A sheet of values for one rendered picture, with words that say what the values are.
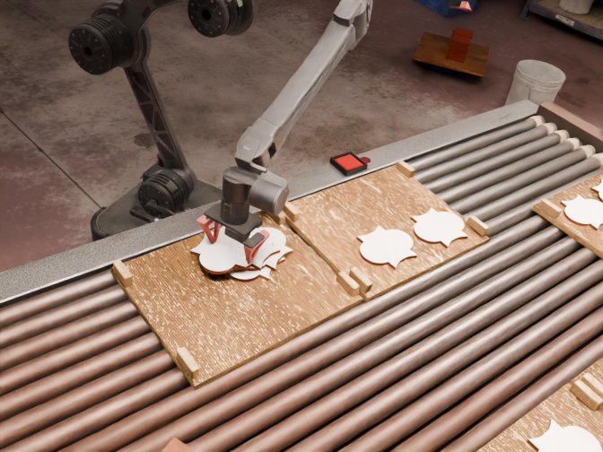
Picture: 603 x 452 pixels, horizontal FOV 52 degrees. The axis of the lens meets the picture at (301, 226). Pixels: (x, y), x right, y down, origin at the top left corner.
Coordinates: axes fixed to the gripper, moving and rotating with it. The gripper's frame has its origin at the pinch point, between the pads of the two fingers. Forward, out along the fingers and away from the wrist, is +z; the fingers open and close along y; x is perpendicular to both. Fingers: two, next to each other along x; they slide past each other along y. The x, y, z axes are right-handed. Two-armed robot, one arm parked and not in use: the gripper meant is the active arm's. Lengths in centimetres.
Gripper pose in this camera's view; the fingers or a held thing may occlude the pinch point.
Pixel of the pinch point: (231, 249)
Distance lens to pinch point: 132.3
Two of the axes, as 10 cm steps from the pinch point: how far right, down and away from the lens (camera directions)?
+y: -8.4, -4.2, 3.5
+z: -1.3, 7.7, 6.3
